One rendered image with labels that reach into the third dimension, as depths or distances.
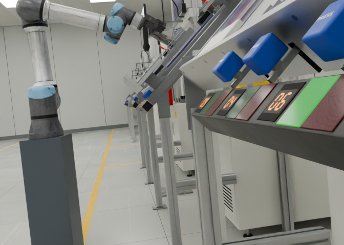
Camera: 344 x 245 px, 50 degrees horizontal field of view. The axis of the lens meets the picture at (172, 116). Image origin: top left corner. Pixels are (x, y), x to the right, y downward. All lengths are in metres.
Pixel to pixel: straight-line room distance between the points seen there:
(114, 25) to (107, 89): 8.68
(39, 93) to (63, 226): 0.58
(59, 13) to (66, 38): 8.85
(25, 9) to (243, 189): 1.24
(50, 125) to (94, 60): 8.79
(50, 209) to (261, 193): 0.92
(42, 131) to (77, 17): 0.52
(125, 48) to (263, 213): 9.05
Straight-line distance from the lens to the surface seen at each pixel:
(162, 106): 1.52
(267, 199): 1.73
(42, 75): 1.86
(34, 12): 1.77
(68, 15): 1.76
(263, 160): 1.69
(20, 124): 10.71
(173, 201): 1.59
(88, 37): 10.55
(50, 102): 1.70
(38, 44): 1.88
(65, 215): 1.71
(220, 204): 1.32
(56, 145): 1.65
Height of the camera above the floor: 0.67
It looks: 3 degrees down
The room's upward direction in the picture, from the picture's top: 6 degrees counter-clockwise
